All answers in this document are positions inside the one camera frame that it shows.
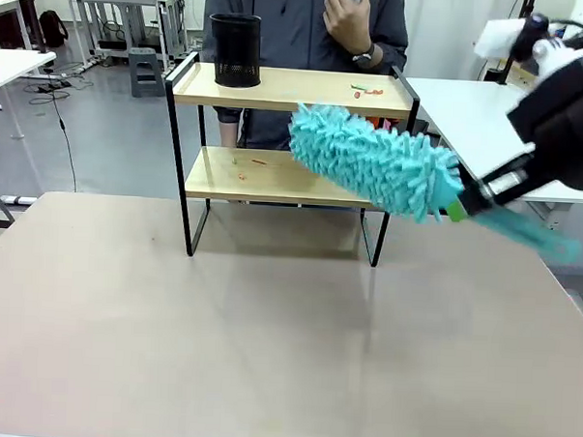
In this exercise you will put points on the grey plastic step stool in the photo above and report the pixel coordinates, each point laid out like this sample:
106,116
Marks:
145,72

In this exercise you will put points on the white floor bar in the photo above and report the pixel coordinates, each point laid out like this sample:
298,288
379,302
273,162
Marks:
19,200

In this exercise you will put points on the person's left forearm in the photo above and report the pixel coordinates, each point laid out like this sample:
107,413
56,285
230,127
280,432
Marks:
391,51

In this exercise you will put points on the black frame wooden two-tier shelf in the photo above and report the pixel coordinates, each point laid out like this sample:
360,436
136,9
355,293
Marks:
287,99

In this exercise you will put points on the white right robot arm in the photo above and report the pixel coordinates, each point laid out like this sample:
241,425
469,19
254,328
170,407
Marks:
552,58

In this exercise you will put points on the black mesh pen holder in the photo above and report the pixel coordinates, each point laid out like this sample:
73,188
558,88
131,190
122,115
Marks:
236,47

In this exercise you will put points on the black pole stand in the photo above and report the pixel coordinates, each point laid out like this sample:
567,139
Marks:
34,14

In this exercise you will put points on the person in dark jacket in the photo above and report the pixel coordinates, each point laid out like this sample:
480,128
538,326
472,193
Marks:
290,30

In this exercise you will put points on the white table with thin legs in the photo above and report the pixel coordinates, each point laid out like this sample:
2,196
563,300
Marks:
8,66

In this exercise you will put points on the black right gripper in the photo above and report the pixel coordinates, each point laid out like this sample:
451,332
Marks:
566,134

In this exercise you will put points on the white background table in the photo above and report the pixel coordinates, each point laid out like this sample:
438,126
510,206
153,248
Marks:
10,8

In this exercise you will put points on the black tripod stand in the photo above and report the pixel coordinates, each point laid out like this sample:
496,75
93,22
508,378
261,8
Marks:
508,63

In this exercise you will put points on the black wristwatch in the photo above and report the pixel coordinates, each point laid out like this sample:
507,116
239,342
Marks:
364,54

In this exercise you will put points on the person's left hand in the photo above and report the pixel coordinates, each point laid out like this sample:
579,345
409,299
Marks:
346,22

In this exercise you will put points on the teal chenille duster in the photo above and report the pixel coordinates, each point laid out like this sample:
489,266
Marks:
371,164

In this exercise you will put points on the black backpack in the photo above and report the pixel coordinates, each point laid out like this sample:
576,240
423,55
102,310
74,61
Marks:
53,29

